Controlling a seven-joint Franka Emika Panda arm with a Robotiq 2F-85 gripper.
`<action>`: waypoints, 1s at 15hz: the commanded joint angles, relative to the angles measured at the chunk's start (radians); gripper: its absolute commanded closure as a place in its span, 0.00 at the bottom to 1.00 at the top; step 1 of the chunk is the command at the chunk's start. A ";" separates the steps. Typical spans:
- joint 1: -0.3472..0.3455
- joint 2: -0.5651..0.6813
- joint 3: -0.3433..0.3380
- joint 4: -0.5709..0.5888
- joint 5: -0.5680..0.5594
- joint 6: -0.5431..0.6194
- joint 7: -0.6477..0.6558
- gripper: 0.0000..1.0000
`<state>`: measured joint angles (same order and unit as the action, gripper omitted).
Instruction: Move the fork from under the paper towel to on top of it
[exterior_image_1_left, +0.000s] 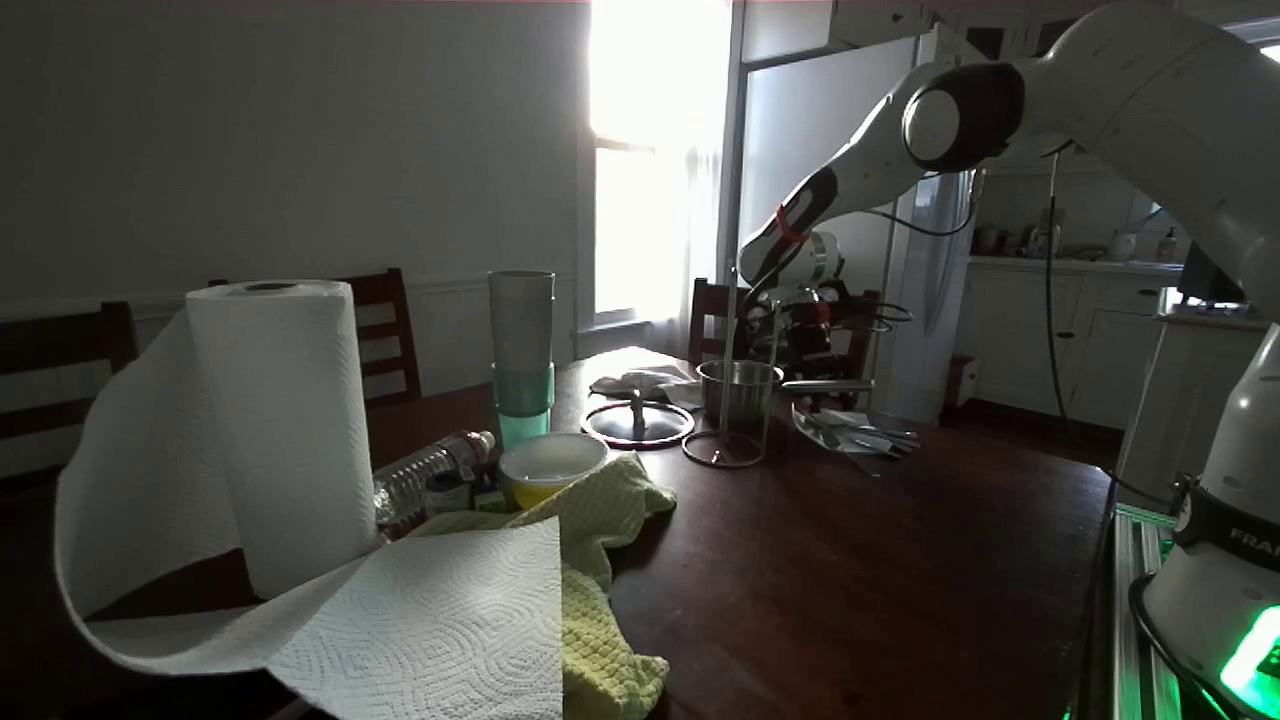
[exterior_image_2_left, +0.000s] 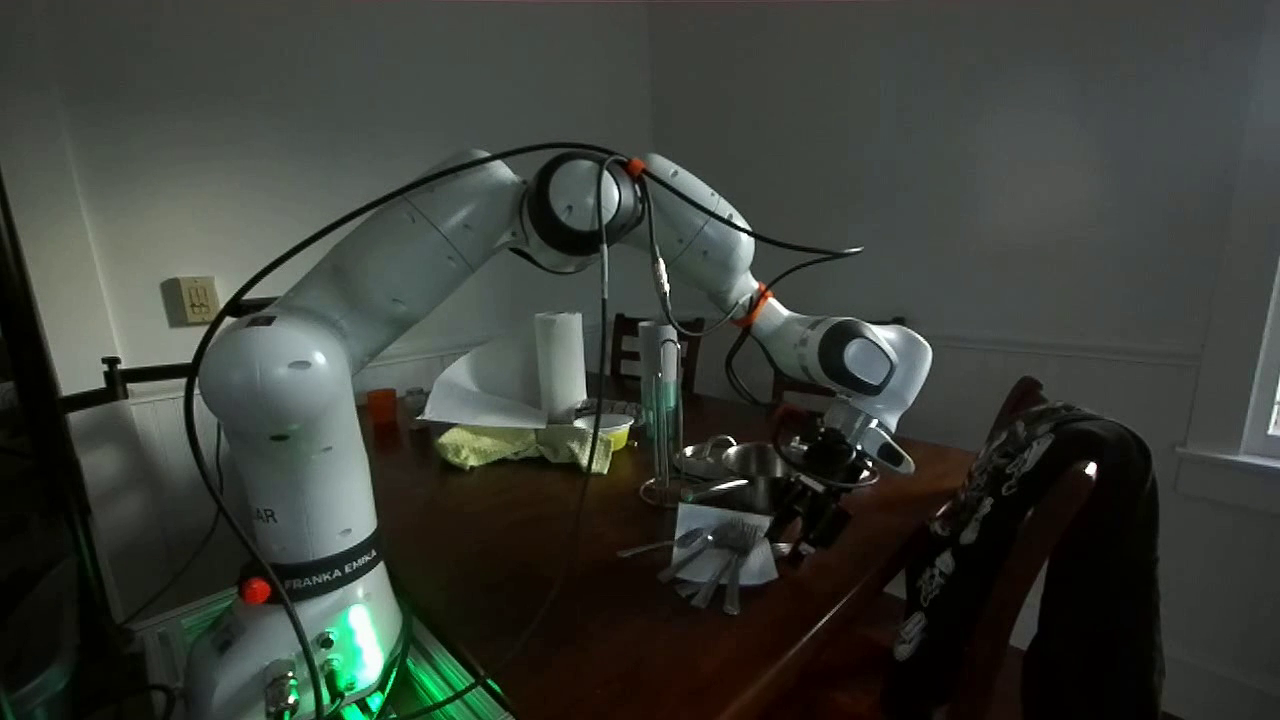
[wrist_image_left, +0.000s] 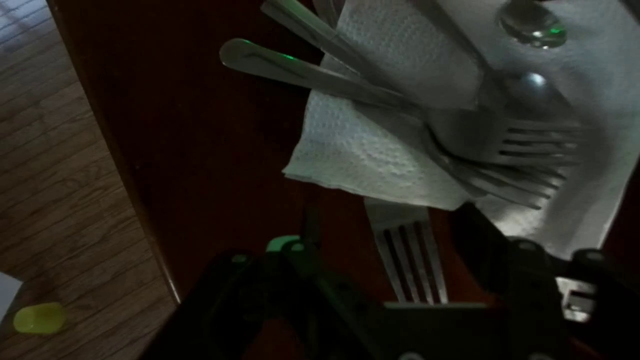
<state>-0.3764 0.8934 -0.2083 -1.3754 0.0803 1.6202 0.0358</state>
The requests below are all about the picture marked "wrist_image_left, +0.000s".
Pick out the small yellow green object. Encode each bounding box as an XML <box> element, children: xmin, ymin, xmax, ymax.
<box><xmin>9</xmin><ymin>301</ymin><xmax>70</xmax><ymax>338</ymax></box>

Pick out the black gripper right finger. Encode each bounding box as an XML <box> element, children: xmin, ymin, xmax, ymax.
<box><xmin>455</xmin><ymin>201</ymin><xmax>640</xmax><ymax>360</ymax></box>

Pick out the white paper towel sheet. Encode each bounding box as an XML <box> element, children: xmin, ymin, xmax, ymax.
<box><xmin>281</xmin><ymin>0</ymin><xmax>640</xmax><ymax>325</ymax></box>

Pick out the white paper scrap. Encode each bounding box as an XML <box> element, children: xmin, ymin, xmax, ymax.
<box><xmin>0</xmin><ymin>270</ymin><xmax>24</xmax><ymax>325</ymax></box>

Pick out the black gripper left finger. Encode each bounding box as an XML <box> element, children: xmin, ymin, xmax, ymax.
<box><xmin>141</xmin><ymin>199</ymin><xmax>387</xmax><ymax>360</ymax></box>

